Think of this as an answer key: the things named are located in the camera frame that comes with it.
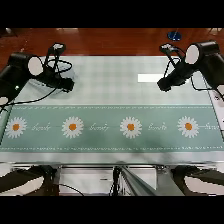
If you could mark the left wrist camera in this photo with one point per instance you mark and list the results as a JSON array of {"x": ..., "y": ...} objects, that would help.
[{"x": 56, "y": 48}]

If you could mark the blue round object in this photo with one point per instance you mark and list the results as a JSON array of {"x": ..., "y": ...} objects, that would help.
[{"x": 174, "y": 35}]

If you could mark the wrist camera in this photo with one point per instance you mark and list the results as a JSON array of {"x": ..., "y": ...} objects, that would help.
[
  {"x": 56, "y": 48},
  {"x": 168, "y": 48}
]

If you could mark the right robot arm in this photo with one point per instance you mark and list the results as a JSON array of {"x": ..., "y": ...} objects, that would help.
[{"x": 210, "y": 56}]

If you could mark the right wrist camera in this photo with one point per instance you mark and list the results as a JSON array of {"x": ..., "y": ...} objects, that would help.
[{"x": 168, "y": 48}]

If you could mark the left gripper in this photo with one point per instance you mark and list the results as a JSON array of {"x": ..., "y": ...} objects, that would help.
[{"x": 61, "y": 83}]

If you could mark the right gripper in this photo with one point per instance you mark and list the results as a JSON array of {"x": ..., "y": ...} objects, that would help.
[{"x": 175, "y": 78}]

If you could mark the silver frame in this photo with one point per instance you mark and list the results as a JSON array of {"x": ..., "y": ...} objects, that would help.
[{"x": 143, "y": 186}]

